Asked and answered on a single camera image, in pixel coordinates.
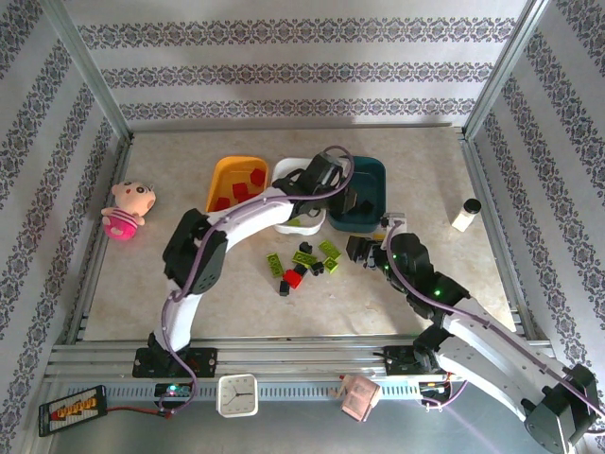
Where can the white bottle black cap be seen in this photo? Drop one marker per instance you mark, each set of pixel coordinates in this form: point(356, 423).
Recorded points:
point(465, 217)

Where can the pink plush toy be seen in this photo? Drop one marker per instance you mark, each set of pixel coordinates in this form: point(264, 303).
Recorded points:
point(127, 208)

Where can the black lego brick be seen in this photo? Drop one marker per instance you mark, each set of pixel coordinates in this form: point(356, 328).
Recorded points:
point(283, 287)
point(299, 270)
point(365, 206)
point(305, 247)
point(317, 268)

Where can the teal plastic container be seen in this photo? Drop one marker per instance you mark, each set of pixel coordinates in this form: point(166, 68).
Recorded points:
point(373, 177)

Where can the black power distribution board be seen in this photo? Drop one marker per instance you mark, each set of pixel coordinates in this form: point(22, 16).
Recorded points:
point(71, 409)

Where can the long lime green lego brick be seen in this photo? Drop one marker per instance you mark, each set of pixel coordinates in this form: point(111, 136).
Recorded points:
point(329, 249)
point(274, 264)
point(304, 257)
point(295, 221)

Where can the small LED circuit board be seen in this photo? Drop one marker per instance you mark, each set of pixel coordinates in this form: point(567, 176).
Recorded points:
point(172, 390)

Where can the grey metal plate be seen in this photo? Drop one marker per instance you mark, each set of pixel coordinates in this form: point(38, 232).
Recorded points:
point(307, 435)

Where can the orange plastic container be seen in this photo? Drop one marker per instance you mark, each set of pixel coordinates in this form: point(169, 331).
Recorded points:
point(231, 170)

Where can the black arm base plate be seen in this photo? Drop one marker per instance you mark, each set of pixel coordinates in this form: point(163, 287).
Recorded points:
point(203, 361)
point(399, 361)

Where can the aluminium mounting rail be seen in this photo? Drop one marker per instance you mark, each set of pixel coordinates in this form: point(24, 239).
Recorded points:
point(307, 352)

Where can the pink toy box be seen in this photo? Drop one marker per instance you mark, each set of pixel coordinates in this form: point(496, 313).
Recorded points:
point(359, 397)

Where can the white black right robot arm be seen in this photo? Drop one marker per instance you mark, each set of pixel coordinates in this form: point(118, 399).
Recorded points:
point(496, 364)

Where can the white square clock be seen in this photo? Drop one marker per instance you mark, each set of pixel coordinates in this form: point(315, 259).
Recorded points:
point(237, 395)

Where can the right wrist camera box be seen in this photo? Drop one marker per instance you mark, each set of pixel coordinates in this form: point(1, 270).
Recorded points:
point(393, 221)

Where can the small lime green lego brick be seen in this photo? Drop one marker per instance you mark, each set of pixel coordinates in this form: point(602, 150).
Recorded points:
point(332, 266)

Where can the aluminium frame post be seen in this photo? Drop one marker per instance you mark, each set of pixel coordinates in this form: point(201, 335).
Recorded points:
point(502, 71)
point(92, 71)

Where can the white plastic container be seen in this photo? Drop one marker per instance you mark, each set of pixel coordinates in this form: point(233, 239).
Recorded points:
point(283, 170)

